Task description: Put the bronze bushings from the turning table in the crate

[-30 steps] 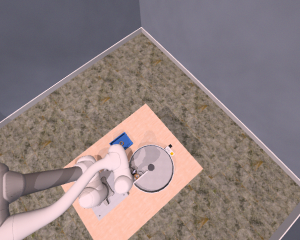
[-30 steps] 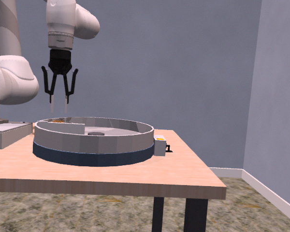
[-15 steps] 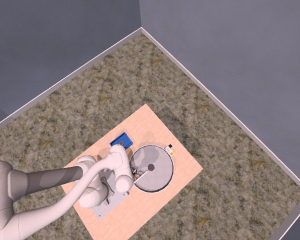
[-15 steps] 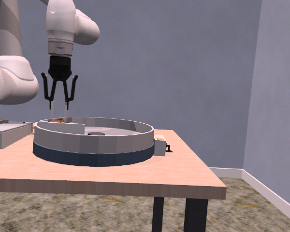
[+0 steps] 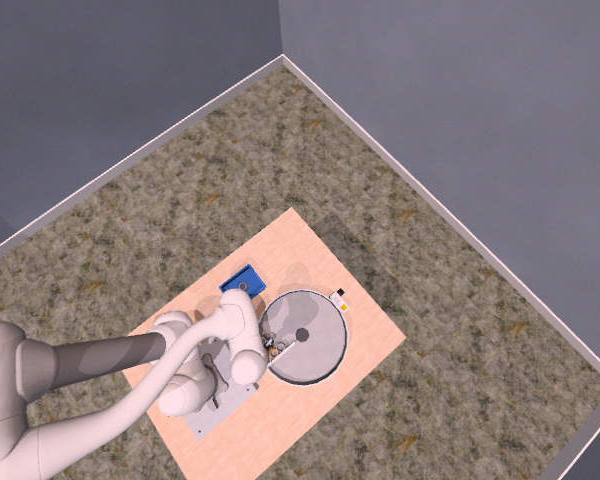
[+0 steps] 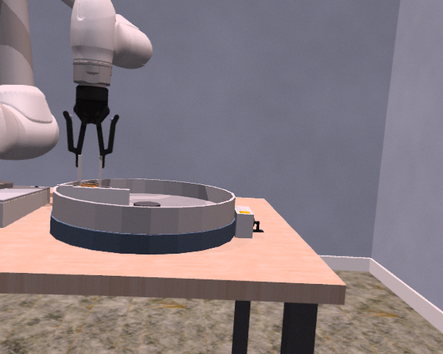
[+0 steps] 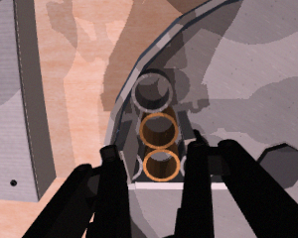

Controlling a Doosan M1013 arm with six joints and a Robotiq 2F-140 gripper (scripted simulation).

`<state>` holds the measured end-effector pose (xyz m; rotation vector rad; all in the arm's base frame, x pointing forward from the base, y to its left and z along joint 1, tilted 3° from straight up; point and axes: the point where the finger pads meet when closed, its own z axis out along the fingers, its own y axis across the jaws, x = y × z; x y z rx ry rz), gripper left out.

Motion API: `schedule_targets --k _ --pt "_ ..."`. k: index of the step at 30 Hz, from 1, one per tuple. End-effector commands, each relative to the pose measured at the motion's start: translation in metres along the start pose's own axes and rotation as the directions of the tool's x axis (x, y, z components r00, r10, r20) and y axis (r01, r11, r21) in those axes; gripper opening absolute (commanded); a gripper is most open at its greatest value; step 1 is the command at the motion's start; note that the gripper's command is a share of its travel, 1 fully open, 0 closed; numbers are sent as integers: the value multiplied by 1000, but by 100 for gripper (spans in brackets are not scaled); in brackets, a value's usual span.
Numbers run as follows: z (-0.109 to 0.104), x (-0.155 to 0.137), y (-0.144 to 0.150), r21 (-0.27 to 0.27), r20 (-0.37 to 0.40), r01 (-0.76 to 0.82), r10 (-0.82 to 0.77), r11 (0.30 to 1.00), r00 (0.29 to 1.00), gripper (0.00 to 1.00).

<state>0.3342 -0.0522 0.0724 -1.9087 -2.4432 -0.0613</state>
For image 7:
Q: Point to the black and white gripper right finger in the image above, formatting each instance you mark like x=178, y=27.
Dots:
x=269, y=210

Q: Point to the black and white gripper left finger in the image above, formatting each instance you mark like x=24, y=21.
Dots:
x=70, y=209

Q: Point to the grey metal ring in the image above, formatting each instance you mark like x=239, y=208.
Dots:
x=152, y=106
x=182, y=156
x=139, y=162

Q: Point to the bronze bushing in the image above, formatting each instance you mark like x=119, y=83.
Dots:
x=159, y=140
x=161, y=171

